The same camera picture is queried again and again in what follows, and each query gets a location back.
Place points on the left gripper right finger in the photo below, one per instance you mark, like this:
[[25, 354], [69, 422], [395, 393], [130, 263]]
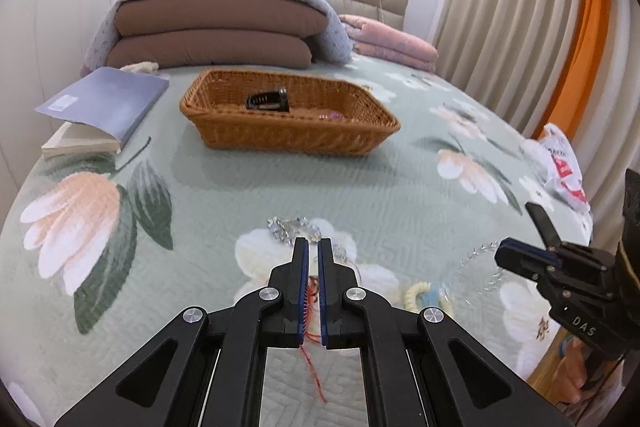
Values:
[[421, 369]]

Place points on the beige pleated curtain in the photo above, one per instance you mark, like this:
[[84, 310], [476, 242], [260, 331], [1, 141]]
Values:
[[509, 55]]

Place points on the brown wicker basket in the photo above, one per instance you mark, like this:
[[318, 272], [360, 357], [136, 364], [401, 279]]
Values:
[[326, 117]]

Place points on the brown folded quilt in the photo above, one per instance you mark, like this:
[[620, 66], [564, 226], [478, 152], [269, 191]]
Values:
[[176, 33]]

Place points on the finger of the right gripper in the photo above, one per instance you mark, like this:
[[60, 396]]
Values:
[[528, 261], [543, 224]]

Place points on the white red plastic bag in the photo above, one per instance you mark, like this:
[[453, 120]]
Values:
[[556, 166]]

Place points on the purple cover book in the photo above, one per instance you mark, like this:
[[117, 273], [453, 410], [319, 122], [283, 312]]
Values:
[[100, 112]]

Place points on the orange curtain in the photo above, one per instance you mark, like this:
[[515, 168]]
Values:
[[572, 92]]

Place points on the pink folded blanket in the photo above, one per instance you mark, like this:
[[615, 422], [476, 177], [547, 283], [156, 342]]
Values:
[[375, 39]]

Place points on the green floral bedspread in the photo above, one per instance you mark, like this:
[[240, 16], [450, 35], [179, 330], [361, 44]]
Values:
[[99, 252]]

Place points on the cream plush toy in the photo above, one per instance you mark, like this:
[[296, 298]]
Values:
[[146, 68]]

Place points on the black smart watch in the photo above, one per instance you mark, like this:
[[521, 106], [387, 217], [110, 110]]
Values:
[[271, 101]]

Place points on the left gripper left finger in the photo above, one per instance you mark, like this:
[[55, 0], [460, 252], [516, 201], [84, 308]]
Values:
[[205, 368]]

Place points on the white wardrobe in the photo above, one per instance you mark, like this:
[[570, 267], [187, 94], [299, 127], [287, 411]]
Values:
[[43, 44]]

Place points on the person's right hand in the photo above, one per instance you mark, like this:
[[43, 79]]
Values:
[[570, 376]]

